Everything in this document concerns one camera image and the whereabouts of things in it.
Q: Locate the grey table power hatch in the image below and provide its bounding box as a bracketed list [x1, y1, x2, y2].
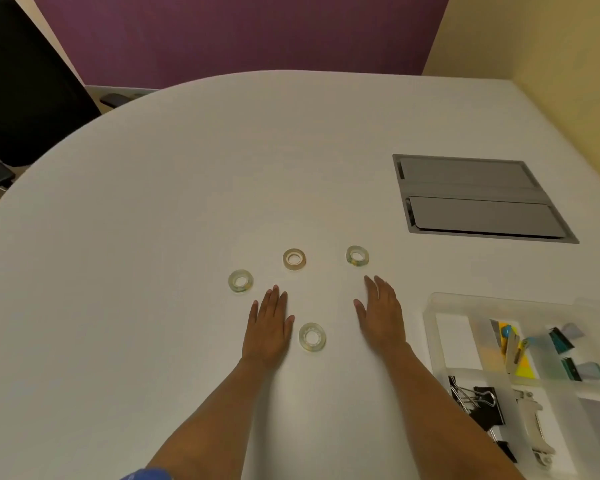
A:
[392, 154, 580, 245]

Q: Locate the person's left forearm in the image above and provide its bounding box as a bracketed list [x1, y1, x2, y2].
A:
[144, 356, 281, 480]

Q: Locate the clear plastic organizer tray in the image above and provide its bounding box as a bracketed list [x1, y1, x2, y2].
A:
[422, 292, 600, 480]

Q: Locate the blue sleeve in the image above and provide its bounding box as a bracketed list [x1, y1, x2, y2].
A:
[120, 468, 174, 480]

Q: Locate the black binder clip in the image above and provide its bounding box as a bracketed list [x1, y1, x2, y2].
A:
[448, 376, 506, 431]

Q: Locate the person's right hand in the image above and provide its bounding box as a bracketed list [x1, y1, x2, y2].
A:
[353, 275, 409, 356]

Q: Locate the person's left hand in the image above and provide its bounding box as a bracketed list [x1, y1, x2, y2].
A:
[241, 285, 296, 371]

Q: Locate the black office chair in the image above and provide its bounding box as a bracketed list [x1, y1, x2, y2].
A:
[0, 0, 153, 168]

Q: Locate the tan core clear tape roll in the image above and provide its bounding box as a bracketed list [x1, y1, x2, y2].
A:
[282, 248, 308, 271]

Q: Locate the yellow sticky notes pad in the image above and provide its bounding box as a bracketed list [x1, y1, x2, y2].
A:
[495, 322, 539, 380]

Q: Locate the teal binder clip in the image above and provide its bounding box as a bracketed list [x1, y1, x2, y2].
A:
[562, 358, 600, 383]
[548, 323, 587, 355]

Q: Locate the silver staple remover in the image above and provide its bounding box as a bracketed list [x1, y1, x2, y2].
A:
[513, 389, 557, 470]

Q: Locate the wooden clothespin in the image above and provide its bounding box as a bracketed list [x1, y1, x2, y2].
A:
[503, 331, 523, 375]

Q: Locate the person's right forearm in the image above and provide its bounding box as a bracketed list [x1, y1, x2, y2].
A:
[379, 342, 527, 480]

